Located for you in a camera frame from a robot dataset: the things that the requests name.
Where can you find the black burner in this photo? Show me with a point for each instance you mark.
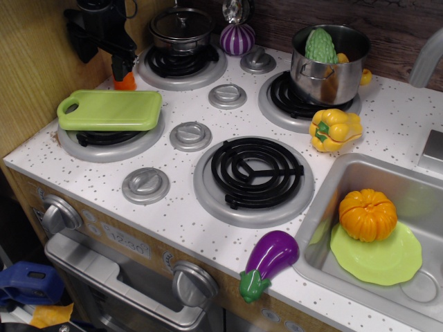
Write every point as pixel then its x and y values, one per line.
pixel 181 73
pixel 111 153
pixel 284 108
pixel 253 182

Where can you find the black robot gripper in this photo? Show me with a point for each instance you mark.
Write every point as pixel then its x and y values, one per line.
pixel 96 25

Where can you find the silver stovetop knob middle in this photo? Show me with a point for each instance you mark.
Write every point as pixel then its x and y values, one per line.
pixel 190 136

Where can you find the silver stovetop knob back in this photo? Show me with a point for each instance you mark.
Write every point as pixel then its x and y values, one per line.
pixel 257 62

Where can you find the silver oven door handle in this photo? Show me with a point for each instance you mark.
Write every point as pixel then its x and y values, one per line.
pixel 120 294

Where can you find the orange toy inside pot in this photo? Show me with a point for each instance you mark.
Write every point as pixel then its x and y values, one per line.
pixel 342 58

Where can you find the silver stovetop knob upper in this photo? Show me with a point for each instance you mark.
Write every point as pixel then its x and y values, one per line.
pixel 227 96

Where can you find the dark lidded cooking pot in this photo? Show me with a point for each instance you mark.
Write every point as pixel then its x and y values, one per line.
pixel 181 31

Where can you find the stainless steel pot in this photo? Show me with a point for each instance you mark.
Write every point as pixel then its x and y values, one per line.
pixel 327 83

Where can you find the hanging silver spoon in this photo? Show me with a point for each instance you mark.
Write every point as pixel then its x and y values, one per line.
pixel 236 11

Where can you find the yellow cloth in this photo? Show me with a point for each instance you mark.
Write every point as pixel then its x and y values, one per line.
pixel 51 315

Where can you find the green toy bitter gourd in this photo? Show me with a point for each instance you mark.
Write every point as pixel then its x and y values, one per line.
pixel 320 47

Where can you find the orange toy carrot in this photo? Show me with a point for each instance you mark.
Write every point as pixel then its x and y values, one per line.
pixel 127 84

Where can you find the yellow toy behind pot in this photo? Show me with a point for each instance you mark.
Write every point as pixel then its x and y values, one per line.
pixel 366 77

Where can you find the green plastic cutting board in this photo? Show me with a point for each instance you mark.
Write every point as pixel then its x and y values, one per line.
pixel 108 110

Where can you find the purple white striped toy onion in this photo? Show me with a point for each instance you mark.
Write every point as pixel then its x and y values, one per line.
pixel 237 40

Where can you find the front left black burner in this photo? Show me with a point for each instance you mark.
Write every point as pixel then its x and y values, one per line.
pixel 111 153

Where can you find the silver stovetop knob front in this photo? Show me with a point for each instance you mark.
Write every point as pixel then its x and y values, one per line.
pixel 145 186

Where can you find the light green plastic plate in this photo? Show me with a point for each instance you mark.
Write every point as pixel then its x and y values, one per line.
pixel 392 261

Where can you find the silver stovetop knob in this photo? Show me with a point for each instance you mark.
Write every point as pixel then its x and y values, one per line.
pixel 257 62
pixel 145 186
pixel 227 96
pixel 190 136

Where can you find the purple toy eggplant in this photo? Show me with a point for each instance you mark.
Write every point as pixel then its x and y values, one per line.
pixel 273 253

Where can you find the silver oven knob right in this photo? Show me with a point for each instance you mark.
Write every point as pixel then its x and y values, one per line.
pixel 192 286

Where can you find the back left black burner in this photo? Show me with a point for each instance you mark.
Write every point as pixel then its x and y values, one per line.
pixel 181 73

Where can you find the silver toy sink basin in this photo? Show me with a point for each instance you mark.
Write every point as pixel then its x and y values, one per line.
pixel 418 200

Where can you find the yellow toy bell pepper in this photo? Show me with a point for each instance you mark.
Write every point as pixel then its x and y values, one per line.
pixel 331 129

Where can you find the silver oven knob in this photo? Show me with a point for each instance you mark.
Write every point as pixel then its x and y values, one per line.
pixel 59 215
pixel 192 286

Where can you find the orange toy pumpkin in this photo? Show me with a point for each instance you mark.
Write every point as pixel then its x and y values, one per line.
pixel 367 215

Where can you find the back right black burner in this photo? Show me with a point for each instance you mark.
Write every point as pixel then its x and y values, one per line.
pixel 284 108

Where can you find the silver oven knob left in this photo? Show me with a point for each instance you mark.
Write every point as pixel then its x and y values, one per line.
pixel 59 215

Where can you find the grey toy faucet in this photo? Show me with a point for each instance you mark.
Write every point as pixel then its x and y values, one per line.
pixel 427 61

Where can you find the front right black burner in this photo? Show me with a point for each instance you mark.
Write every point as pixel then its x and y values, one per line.
pixel 253 182

